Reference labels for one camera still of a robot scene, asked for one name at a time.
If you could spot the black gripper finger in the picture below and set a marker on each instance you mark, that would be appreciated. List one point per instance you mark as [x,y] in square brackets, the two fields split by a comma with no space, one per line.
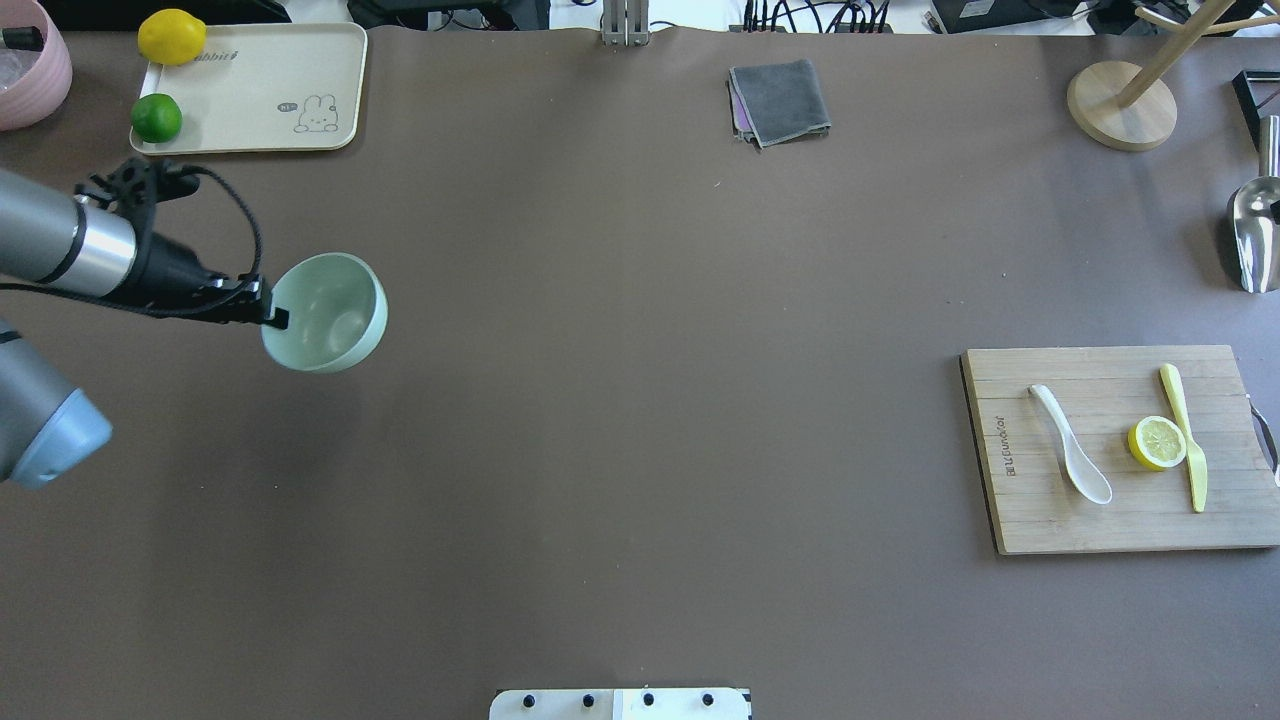
[268,315]

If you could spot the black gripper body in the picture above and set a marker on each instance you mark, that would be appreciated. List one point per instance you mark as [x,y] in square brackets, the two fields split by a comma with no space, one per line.
[168,267]

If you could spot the mint green bowl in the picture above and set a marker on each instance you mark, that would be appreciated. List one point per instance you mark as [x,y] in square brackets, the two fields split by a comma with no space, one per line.
[337,313]

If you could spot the white ceramic spoon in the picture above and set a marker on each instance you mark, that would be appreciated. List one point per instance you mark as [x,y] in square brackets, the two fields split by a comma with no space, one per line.
[1086,478]

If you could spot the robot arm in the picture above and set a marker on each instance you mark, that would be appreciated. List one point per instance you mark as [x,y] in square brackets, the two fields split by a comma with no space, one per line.
[100,247]

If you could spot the pink bowl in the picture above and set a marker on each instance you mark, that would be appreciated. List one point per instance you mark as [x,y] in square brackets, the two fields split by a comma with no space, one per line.
[40,90]

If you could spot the green lime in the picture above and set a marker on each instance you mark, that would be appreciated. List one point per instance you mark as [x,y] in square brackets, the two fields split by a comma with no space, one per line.
[156,118]

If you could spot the beige rabbit tray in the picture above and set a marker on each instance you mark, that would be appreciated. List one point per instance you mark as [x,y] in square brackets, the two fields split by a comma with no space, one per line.
[268,87]

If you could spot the yellow lemon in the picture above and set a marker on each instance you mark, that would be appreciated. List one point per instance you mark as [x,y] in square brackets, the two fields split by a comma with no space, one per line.
[171,37]

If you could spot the purple folded cloth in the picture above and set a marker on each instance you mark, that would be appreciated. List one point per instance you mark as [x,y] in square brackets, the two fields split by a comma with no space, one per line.
[742,127]

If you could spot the grey folded cloth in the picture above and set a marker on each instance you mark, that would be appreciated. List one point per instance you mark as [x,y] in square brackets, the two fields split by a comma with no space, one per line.
[784,101]

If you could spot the wooden cutting board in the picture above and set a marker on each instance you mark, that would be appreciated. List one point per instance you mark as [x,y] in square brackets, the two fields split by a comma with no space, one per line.
[1104,391]

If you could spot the wooden stand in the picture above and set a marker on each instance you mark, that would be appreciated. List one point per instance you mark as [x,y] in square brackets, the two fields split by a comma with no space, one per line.
[1127,107]

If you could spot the half lemon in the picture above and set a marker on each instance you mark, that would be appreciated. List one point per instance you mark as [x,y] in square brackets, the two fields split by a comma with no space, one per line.
[1157,443]

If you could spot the yellow plastic knife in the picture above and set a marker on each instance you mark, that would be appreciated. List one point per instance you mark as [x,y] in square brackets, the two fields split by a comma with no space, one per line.
[1197,465]

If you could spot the metal scoop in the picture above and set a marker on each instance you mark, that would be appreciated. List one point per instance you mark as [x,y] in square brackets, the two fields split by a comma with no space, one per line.
[1253,217]

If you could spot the metal clamp post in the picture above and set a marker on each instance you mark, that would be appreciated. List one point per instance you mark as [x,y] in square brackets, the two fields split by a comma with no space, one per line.
[625,23]

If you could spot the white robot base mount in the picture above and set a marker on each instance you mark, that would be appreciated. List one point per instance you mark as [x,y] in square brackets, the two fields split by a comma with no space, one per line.
[623,703]

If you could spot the black cables background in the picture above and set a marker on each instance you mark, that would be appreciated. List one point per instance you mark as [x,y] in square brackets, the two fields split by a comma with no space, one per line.
[818,17]

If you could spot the black triangular frame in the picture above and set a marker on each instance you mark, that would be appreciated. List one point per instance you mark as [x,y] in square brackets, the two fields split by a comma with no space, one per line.
[1257,92]

